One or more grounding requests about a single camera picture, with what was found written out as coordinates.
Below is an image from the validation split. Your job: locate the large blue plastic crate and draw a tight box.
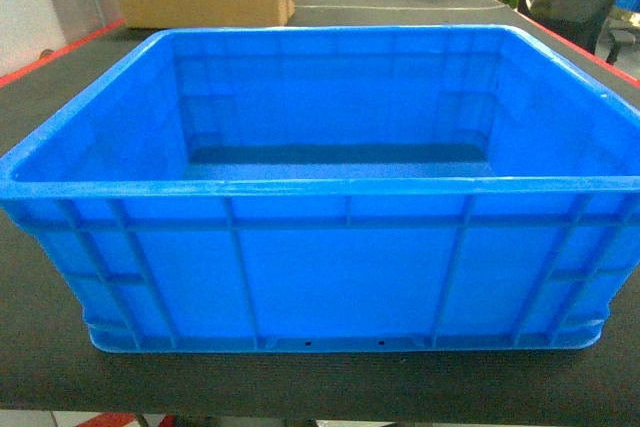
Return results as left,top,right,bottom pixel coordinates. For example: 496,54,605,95
1,25,639,353

